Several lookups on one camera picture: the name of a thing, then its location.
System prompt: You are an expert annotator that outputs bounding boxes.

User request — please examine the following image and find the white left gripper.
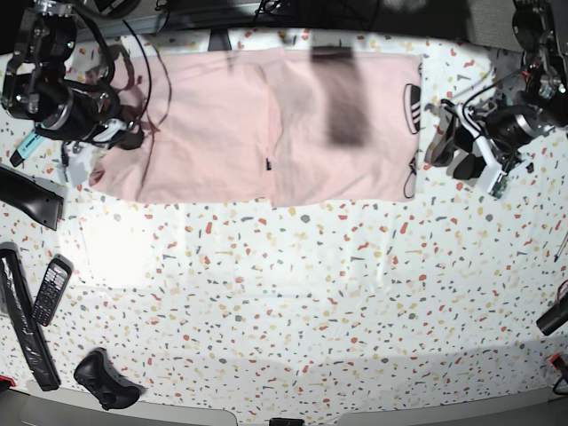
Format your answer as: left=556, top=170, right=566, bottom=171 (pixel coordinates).
left=424, top=99, right=535, bottom=198

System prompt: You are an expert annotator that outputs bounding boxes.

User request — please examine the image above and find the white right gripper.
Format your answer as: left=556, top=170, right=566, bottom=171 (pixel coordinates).
left=86, top=118, right=145, bottom=150

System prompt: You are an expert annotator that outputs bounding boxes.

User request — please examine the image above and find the pink T-shirt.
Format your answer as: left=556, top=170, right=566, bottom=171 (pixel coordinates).
left=89, top=48, right=422, bottom=207

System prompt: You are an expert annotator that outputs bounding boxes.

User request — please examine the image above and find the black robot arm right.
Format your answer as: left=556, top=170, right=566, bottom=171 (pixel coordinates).
left=1, top=1, right=147, bottom=150

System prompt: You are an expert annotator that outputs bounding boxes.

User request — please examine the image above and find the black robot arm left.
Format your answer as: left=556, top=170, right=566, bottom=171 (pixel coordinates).
left=425, top=1, right=567, bottom=199

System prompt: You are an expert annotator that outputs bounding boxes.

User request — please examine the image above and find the teal highlighter marker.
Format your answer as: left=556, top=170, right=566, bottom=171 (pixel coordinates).
left=10, top=130, right=44, bottom=168

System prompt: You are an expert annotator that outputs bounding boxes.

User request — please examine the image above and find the black handheld device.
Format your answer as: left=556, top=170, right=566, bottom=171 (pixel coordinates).
left=1, top=166, right=64, bottom=231

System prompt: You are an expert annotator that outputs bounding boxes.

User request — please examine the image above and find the black clip on edge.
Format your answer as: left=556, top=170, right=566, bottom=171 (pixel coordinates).
left=208, top=28, right=232, bottom=51

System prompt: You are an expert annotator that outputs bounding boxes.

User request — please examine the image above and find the black remote control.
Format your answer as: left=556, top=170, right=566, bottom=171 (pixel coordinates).
left=32, top=255, right=73, bottom=327

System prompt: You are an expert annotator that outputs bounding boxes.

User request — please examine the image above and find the black cylinder tool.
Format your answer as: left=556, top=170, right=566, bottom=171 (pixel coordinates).
left=536, top=305, right=568, bottom=335

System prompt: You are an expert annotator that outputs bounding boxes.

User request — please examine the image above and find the long black bar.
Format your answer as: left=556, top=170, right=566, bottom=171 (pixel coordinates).
left=1, top=246, right=61, bottom=391

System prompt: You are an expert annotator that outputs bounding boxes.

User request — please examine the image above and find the black game controller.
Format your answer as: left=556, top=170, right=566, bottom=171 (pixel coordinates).
left=74, top=348, right=143, bottom=411

